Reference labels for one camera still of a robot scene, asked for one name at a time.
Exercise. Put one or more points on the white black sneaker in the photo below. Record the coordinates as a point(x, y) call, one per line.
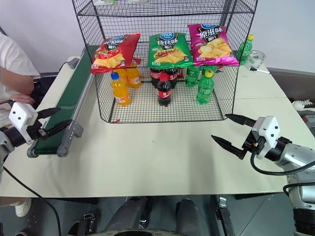
point(304, 104)

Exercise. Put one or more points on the small red snack packet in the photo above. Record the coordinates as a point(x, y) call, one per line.
point(137, 60)

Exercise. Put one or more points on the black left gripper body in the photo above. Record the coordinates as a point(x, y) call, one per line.
point(35, 131)

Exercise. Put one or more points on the clear tape roll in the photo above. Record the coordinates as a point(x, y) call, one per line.
point(256, 59)

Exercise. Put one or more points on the orange soda bottle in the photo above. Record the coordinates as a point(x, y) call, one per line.
point(121, 93)
point(134, 77)

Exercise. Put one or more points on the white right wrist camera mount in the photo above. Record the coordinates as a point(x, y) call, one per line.
point(269, 130)

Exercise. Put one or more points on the green soda bottle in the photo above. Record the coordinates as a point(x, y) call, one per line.
point(244, 50)
point(205, 88)
point(192, 76)

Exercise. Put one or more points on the person's bare forearm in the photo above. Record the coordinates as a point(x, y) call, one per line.
point(17, 81)

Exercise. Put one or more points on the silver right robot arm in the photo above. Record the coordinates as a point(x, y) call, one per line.
point(292, 153)

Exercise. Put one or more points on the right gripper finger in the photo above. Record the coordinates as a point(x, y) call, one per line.
point(242, 120)
point(229, 145)

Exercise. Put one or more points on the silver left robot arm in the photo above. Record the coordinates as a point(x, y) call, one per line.
point(5, 143)

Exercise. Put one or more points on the green packet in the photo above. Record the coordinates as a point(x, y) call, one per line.
point(104, 2)

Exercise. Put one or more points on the green conveyor belt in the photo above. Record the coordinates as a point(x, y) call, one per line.
point(65, 98)

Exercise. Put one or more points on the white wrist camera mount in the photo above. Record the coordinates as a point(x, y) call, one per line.
point(21, 118)
point(269, 130)

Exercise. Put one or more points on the cola bottle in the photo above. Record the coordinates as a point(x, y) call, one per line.
point(164, 92)
point(169, 73)

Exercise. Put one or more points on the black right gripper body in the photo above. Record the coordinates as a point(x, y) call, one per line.
point(254, 145)

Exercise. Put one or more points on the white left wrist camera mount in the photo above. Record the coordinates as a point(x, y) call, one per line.
point(21, 118)

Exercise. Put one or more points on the person's hand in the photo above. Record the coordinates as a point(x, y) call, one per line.
point(23, 98)

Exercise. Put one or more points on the white shoe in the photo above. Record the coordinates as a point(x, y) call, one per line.
point(23, 207)

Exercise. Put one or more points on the red chips bag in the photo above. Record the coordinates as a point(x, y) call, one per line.
point(114, 52)

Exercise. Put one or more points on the purple chips bag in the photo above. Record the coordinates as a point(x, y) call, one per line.
point(212, 45)

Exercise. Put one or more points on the person in white shirt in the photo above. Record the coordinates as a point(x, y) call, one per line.
point(14, 56)

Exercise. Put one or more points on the dark rounded shape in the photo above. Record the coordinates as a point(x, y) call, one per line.
point(188, 216)
point(128, 212)

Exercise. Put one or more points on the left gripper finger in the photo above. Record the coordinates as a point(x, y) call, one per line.
point(57, 126)
point(49, 111)

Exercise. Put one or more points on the green chips bag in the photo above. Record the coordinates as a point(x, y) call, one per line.
point(169, 50)

